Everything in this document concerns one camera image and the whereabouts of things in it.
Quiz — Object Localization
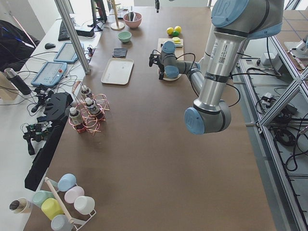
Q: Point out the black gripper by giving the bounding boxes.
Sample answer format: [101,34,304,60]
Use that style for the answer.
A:
[156,55,165,80]

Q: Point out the white round plate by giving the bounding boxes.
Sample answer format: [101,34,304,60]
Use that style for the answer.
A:
[157,68,181,81]

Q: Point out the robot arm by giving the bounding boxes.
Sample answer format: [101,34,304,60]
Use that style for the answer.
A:
[184,0,284,134]
[149,39,242,107]

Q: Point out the cream rabbit tray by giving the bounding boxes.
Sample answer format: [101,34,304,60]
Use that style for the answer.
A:
[101,58,134,85]

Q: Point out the wooden cutting board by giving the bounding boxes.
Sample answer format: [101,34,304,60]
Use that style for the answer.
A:
[157,38,184,61]

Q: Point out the green lime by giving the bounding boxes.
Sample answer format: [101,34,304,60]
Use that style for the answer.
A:
[171,30,180,37]

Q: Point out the upper yellow lemon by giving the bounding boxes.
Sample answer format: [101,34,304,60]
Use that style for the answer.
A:
[167,27,175,36]

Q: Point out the yellow lemon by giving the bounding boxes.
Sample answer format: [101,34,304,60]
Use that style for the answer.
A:
[167,27,175,36]
[174,26,182,33]

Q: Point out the lower yellow lemon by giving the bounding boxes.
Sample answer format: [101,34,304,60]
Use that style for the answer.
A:
[174,26,182,33]

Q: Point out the folded grey cloth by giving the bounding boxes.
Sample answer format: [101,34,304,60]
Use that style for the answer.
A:
[113,48,128,58]

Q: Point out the green bowl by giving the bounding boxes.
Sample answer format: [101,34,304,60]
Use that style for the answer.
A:
[117,31,132,43]

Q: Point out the pink bowl with ice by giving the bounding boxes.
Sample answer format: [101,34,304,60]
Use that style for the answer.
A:
[123,12,142,28]

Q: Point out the wooden cup stand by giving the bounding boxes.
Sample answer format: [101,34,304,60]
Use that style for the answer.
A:
[107,0,125,31]

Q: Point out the metal ice scoop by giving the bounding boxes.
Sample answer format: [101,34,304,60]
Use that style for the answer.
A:
[128,11,138,22]

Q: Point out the tea bottle front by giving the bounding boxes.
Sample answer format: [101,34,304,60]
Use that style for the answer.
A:
[85,98,105,121]

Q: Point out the tea bottle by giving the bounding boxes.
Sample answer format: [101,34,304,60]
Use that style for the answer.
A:
[69,107,86,133]
[85,98,105,121]
[81,85,93,100]

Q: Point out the tea bottle back right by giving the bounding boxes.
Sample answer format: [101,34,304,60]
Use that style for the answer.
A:
[81,85,93,100]

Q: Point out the far blue teach pendant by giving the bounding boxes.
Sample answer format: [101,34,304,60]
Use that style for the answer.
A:
[53,42,78,64]

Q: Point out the blue teach pendant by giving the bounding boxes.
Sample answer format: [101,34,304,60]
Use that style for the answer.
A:
[53,42,78,64]
[31,62,67,87]

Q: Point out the tea bottle back left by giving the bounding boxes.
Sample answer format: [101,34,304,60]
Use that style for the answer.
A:
[69,107,86,133]

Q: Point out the black keyboard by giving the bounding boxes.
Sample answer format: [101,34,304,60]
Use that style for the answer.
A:
[58,21,70,41]

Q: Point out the near blue teach pendant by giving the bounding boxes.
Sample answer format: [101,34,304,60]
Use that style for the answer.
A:
[31,62,67,87]

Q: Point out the black computer mouse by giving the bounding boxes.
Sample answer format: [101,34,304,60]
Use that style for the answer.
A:
[44,43,56,50]

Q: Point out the blue mug top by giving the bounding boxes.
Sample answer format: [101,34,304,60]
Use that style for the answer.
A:
[58,173,77,192]

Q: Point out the blue mug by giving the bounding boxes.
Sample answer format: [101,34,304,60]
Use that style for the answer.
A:
[51,215,73,231]
[58,173,77,192]

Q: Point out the pink mug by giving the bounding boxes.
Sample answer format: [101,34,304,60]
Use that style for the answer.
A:
[64,186,85,204]

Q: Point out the black thermos bottle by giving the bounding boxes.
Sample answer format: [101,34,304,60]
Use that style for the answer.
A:
[4,68,31,95]

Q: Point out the white mug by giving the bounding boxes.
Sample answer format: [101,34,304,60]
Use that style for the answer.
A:
[74,196,95,215]

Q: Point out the white mug rack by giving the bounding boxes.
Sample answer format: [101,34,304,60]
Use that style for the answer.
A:
[44,177,97,231]

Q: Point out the yellow mug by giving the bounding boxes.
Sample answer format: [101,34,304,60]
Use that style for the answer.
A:
[41,198,64,220]

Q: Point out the green mug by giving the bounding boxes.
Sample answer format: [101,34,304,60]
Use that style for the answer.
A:
[32,190,55,208]

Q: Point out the blue mug bottom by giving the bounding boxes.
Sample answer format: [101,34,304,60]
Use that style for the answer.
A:
[51,215,73,231]

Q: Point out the paper coffee cup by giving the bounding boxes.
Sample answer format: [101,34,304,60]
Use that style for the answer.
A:
[9,198,32,214]

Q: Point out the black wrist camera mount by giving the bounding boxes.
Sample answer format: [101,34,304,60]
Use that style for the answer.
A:
[149,53,160,67]

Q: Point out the aluminium frame post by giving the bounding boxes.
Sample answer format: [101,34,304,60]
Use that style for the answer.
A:
[54,0,90,74]

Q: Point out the copper wire bottle rack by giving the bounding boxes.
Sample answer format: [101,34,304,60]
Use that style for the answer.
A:
[68,80,110,135]

